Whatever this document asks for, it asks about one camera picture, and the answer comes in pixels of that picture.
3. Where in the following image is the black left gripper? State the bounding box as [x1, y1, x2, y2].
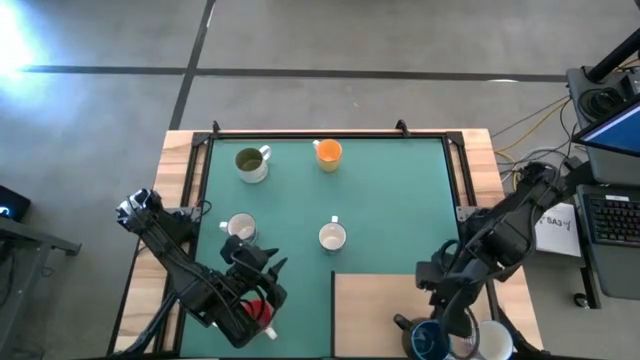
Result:
[239, 247, 289, 309]

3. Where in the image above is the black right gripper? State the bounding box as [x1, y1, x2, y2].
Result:
[430, 268, 479, 339]

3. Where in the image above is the striped white mug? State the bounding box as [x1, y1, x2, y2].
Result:
[477, 319, 515, 360]

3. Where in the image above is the dark blue mug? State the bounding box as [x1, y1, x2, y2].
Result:
[393, 313, 451, 360]

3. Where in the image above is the blue floral white mug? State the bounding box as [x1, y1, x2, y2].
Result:
[219, 212, 259, 246]
[318, 215, 348, 254]

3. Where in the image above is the white mug green inside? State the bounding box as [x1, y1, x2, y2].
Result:
[234, 144, 273, 185]

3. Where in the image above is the raised wooden shelf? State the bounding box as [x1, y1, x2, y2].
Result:
[332, 272, 500, 359]

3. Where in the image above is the green table mat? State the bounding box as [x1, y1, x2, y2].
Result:
[179, 137, 469, 359]

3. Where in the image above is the orange mug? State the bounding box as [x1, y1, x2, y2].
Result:
[312, 138, 344, 174]

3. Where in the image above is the white paper sheet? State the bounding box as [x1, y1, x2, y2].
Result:
[533, 202, 583, 259]

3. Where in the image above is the grey computer cart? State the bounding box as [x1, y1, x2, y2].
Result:
[566, 64, 640, 301]

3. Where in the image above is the black keyboard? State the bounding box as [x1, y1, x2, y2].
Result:
[575, 183, 640, 254]

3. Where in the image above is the black diagonal stand strut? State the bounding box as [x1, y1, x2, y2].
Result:
[562, 159, 594, 195]

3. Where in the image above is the grey metal stand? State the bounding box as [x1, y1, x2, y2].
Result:
[0, 215, 83, 257]

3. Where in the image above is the monitor with blue screen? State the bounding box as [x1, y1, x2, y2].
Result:
[572, 99, 640, 159]

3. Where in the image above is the black box with light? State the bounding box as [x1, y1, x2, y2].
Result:
[0, 184, 32, 224]

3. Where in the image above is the black stand pole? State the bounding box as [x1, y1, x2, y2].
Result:
[585, 42, 640, 84]

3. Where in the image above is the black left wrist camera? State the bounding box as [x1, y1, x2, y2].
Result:
[219, 235, 251, 266]

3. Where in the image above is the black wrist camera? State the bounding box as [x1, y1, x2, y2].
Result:
[416, 260, 441, 292]
[219, 235, 251, 266]

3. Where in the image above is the red mug white handle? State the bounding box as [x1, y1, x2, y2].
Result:
[243, 298, 279, 342]

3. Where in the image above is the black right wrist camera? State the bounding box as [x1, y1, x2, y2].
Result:
[416, 260, 441, 292]

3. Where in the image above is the black aluminium table frame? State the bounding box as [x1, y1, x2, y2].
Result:
[107, 119, 546, 360]

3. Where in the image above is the yellow floor cable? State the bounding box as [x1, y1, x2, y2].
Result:
[492, 97, 571, 156]

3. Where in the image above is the coiled black cable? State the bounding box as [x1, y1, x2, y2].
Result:
[577, 85, 626, 121]

